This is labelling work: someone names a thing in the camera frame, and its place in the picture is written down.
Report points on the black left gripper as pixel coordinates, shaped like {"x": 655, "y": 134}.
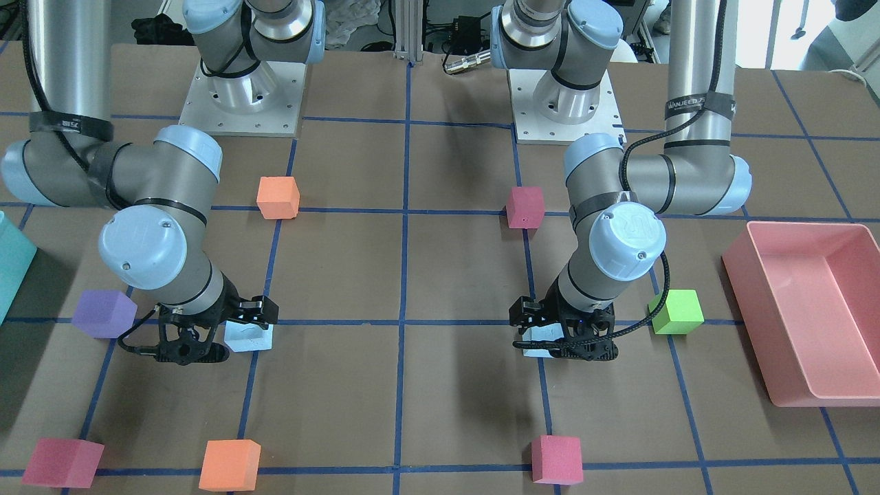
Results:
{"x": 554, "y": 309}

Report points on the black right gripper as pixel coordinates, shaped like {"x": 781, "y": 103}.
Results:
{"x": 230, "y": 303}

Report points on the light blue block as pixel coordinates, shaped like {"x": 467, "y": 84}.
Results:
{"x": 240, "y": 337}
{"x": 550, "y": 333}

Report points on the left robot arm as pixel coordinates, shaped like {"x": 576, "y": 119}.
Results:
{"x": 617, "y": 192}

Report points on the purple block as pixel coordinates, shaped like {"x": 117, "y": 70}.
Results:
{"x": 104, "y": 313}

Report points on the green block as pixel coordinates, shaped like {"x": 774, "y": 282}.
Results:
{"x": 680, "y": 315}

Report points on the orange block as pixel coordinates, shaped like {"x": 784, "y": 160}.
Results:
{"x": 230, "y": 466}
{"x": 278, "y": 197}

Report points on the dark pink block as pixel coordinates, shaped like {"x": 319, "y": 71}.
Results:
{"x": 525, "y": 208}

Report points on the teal plastic bin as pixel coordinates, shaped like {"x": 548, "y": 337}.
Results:
{"x": 17, "y": 253}

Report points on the pink plastic bin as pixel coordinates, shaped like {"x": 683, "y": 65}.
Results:
{"x": 809, "y": 297}

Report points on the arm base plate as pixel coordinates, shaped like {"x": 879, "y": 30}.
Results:
{"x": 265, "y": 103}
{"x": 547, "y": 113}

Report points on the aluminium frame post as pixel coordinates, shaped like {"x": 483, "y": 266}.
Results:
{"x": 408, "y": 31}

